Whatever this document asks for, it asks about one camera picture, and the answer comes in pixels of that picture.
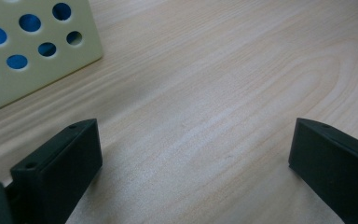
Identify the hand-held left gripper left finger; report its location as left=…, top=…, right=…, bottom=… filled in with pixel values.
left=10, top=118, right=103, bottom=224

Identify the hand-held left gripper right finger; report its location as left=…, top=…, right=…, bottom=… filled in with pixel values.
left=288, top=117, right=358, bottom=224

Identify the pale yellow plastic basket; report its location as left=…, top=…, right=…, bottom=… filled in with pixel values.
left=0, top=0, right=104, bottom=118

